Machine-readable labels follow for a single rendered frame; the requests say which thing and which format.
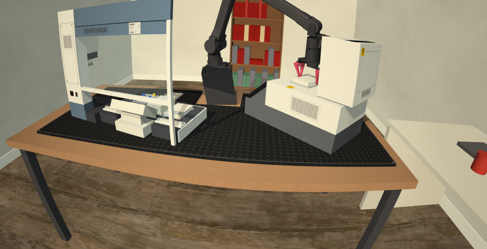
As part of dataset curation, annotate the cream benchtop instrument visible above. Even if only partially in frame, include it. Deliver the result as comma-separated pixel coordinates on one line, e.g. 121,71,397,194
245,36,382,154

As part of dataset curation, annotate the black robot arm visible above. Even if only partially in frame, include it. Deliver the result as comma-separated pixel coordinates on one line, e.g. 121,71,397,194
204,0,328,71

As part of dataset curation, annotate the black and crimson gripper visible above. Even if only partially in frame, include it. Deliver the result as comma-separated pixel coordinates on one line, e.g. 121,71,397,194
294,47,320,85

